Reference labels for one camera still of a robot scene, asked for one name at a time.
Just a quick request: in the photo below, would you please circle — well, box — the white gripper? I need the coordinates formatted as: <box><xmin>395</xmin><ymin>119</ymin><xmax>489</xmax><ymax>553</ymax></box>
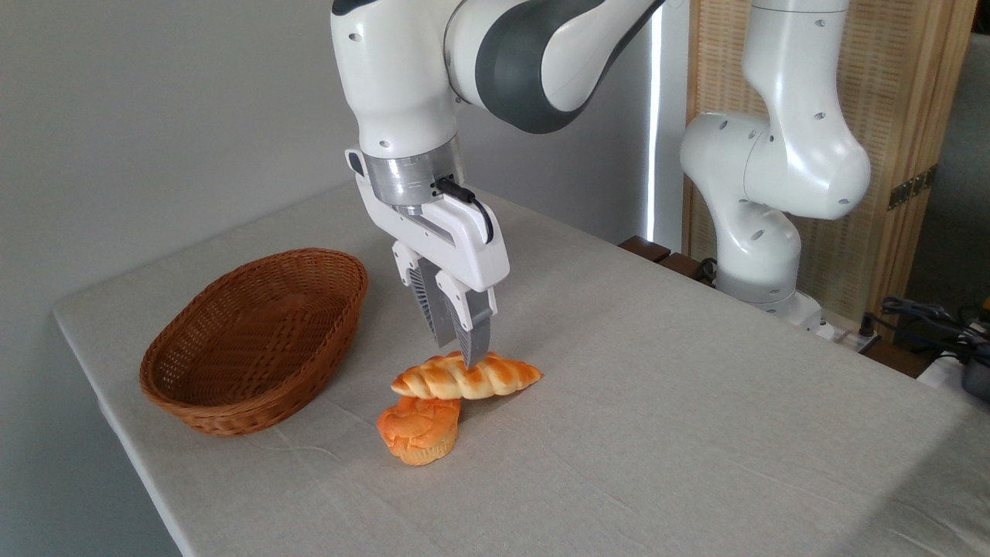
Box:
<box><xmin>354</xmin><ymin>175</ymin><xmax>512</xmax><ymax>371</ymax></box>

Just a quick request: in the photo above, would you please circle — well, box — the long braided bread loaf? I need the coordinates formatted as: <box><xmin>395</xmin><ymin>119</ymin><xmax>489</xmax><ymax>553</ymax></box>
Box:
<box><xmin>391</xmin><ymin>351</ymin><xmax>544</xmax><ymax>402</ymax></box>

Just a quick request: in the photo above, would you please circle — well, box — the round orange muffin bread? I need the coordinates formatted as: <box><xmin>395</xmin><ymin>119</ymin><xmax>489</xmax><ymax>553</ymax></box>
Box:
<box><xmin>376</xmin><ymin>396</ymin><xmax>463</xmax><ymax>467</ymax></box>

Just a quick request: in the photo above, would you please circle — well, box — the brown wooden block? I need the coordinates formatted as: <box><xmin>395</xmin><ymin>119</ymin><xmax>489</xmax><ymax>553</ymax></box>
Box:
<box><xmin>657</xmin><ymin>252</ymin><xmax>717</xmax><ymax>289</ymax></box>
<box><xmin>619</xmin><ymin>235</ymin><xmax>672</xmax><ymax>264</ymax></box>

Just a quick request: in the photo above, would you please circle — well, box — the brown wicker basket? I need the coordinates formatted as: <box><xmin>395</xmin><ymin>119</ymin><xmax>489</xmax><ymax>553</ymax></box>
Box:
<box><xmin>139</xmin><ymin>248</ymin><xmax>369</xmax><ymax>439</ymax></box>

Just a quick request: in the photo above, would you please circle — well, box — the light grey tablecloth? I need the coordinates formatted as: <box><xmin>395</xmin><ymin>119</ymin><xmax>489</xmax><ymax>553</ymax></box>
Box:
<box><xmin>53</xmin><ymin>179</ymin><xmax>990</xmax><ymax>557</ymax></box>

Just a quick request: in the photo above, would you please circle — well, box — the white power strip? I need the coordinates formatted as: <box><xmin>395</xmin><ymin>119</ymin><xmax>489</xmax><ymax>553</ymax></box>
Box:
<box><xmin>818</xmin><ymin>320</ymin><xmax>882</xmax><ymax>355</ymax></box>

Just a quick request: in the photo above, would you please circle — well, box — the dark metal screen hinge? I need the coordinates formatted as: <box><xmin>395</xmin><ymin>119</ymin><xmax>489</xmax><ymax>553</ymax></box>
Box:
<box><xmin>887</xmin><ymin>164</ymin><xmax>939</xmax><ymax>212</ymax></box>

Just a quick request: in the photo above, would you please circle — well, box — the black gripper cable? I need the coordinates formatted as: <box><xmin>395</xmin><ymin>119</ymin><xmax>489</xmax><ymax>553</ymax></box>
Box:
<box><xmin>435</xmin><ymin>177</ymin><xmax>495</xmax><ymax>244</ymax></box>

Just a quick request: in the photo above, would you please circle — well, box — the black cable bundle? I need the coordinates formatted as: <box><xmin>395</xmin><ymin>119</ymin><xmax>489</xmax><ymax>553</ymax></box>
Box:
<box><xmin>880</xmin><ymin>296</ymin><xmax>990</xmax><ymax>366</ymax></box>

